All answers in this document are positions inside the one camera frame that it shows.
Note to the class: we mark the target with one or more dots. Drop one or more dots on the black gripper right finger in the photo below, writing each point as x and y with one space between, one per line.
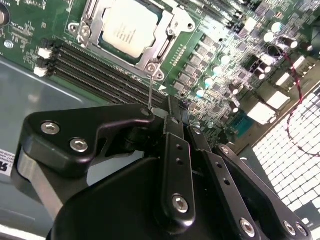
262 195

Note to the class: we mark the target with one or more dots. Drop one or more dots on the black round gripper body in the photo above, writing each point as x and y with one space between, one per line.
112 212

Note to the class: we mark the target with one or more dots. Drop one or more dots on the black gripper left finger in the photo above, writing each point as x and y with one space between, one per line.
62 135

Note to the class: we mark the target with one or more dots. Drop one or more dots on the thin metal locking lever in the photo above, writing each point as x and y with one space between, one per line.
150 92

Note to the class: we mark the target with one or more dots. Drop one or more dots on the metal socket cover frame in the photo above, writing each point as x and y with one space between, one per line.
95 27

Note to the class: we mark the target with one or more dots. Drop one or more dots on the silver CPU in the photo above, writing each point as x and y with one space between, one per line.
130 27

